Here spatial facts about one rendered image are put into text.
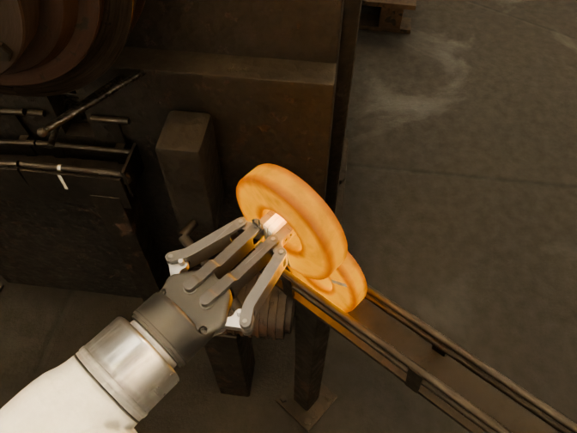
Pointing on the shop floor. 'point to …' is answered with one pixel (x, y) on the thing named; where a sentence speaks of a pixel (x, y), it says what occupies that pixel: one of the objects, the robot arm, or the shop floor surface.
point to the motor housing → (272, 319)
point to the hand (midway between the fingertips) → (288, 216)
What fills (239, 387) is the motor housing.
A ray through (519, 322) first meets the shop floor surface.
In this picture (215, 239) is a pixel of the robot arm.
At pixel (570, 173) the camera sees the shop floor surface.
